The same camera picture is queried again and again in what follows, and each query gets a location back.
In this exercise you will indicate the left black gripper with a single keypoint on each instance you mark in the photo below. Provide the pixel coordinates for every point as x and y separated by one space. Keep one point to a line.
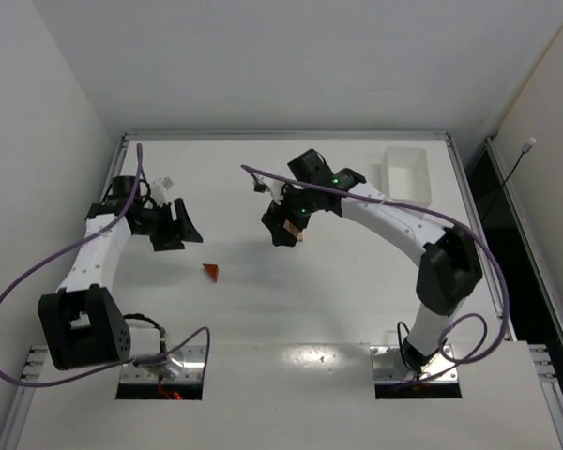
167 227

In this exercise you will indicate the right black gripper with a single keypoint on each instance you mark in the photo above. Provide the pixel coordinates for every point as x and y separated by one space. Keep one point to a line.
281 225

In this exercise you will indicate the red-brown arch block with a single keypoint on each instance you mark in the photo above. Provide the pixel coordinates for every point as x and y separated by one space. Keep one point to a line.
293 230

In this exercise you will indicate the red-brown triangle block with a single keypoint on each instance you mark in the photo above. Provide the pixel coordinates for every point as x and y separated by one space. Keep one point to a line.
212 271

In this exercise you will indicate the white plastic box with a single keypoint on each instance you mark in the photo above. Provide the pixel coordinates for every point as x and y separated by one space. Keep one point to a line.
404 175

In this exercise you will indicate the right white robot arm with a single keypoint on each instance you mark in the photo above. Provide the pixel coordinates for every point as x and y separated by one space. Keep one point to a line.
446 258

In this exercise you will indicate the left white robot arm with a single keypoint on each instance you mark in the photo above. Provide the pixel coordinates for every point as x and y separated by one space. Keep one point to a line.
81 321

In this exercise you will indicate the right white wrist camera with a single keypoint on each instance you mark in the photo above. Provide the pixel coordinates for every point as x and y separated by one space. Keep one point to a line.
270 186

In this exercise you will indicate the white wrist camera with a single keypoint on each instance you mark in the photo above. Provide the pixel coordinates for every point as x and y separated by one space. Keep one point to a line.
270 186
160 189

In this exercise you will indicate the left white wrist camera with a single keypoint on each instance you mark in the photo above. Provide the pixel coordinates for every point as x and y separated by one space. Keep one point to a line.
160 189

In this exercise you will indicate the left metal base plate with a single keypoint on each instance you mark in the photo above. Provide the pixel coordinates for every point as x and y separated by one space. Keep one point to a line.
184 366

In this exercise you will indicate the metal base plate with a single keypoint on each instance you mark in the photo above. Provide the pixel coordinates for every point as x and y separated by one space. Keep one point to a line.
389 369
184 366

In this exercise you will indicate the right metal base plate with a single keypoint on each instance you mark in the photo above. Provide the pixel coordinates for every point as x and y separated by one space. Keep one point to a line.
389 369

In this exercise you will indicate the black cable white plug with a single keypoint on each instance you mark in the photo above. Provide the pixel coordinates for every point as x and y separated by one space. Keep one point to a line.
525 149

